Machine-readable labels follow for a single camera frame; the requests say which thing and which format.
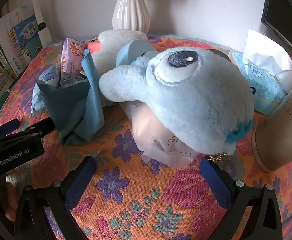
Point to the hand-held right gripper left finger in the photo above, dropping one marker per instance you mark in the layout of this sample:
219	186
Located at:
82	182

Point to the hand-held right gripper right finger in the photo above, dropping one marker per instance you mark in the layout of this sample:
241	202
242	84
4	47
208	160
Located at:
216	183

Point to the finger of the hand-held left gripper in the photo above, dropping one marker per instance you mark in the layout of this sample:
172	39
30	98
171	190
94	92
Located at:
9	127
39	128

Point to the teal cloth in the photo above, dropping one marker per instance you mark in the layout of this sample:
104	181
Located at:
73	110

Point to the white plastic packet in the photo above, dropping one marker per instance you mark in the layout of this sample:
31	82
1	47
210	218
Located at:
156	135

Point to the purple wipes packet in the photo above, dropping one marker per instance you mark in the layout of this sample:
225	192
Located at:
72	55

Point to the light blue plush toy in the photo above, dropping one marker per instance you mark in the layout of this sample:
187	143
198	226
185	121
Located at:
198	100

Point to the white fluffy plush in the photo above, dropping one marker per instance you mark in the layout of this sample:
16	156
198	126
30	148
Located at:
110	47

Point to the person's left hand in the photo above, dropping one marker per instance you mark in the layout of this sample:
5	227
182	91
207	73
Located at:
10	200

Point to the blue checked tissue packet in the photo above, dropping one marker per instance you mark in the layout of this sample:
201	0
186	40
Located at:
48	76

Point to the floral tablecloth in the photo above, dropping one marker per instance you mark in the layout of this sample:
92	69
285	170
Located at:
135	200

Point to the grey checked packet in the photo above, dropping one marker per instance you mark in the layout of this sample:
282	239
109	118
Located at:
72	78

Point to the gold cylinder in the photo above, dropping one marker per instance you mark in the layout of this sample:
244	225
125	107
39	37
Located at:
278	135

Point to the row of books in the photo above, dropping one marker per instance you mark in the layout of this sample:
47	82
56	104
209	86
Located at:
20	37

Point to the red box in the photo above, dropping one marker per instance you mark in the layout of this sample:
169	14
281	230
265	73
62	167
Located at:
93	47

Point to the white tissue pack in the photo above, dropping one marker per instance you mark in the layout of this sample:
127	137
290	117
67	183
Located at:
261	45

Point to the white ribbed vase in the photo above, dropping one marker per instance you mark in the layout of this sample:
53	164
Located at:
130	12

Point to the dark framed screen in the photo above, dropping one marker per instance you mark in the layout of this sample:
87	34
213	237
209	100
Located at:
281	10

